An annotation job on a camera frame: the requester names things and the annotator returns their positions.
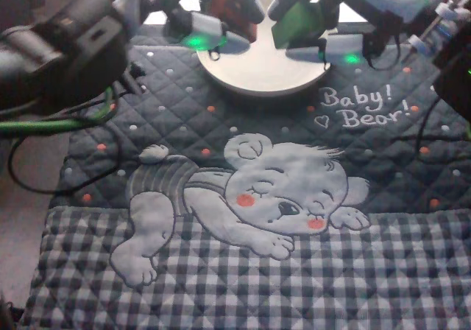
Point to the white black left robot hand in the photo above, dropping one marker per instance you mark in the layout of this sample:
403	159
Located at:
206	22

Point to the red object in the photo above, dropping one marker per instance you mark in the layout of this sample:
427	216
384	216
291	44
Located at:
230	7

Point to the green object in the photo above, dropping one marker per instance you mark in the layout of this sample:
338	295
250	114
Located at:
290	24

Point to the round white plate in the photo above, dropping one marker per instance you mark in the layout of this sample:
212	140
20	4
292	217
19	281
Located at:
265	72

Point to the grey quilt with printed bear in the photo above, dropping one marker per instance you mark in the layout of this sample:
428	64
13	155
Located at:
235	271

